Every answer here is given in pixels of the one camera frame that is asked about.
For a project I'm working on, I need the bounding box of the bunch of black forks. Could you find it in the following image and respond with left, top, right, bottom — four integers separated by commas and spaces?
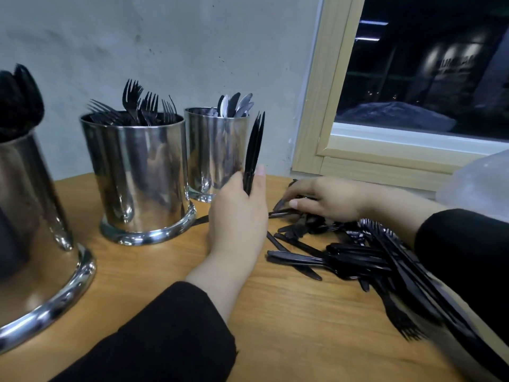
86, 79, 181, 127

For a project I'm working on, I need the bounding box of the pile of black plastic cutlery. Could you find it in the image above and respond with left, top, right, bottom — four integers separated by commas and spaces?
266, 180, 509, 382

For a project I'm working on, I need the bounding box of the person's right hand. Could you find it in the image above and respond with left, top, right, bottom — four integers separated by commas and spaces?
284, 176, 375, 224

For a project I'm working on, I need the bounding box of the dark parked car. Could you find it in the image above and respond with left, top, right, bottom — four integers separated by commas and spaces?
338, 101, 458, 134

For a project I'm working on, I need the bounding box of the clear plastic bag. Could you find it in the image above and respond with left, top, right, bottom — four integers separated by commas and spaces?
436, 151, 509, 223

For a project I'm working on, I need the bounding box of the bunch of black spoons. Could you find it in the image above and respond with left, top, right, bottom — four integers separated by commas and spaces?
0, 63, 46, 144

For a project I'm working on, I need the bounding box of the person's right forearm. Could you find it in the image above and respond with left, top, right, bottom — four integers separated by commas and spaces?
358, 185, 509, 339

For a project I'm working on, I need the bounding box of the person's left forearm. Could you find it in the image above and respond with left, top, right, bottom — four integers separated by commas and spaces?
51, 250, 264, 382

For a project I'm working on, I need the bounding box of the bunch of black knives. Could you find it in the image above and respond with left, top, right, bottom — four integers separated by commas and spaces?
208, 93, 256, 118

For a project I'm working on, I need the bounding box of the person's left hand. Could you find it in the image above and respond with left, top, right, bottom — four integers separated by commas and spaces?
207, 164, 270, 273

